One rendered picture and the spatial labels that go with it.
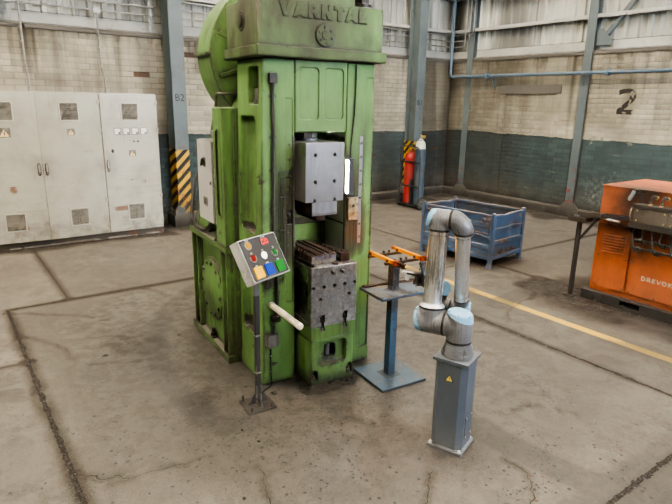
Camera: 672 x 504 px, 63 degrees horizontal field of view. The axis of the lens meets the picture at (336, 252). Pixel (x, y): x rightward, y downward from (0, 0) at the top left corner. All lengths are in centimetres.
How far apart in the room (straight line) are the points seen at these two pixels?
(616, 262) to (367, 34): 374
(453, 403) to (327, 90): 220
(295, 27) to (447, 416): 259
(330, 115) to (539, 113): 819
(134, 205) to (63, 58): 227
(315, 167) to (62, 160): 533
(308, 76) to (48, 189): 538
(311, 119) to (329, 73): 33
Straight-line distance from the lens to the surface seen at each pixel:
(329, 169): 379
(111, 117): 863
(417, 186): 1111
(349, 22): 399
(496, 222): 727
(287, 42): 375
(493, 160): 1238
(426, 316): 328
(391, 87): 1201
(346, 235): 412
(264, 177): 373
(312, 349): 403
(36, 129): 844
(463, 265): 327
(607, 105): 1105
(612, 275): 652
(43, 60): 913
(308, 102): 385
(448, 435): 353
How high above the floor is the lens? 203
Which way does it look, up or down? 15 degrees down
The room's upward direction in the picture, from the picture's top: 1 degrees clockwise
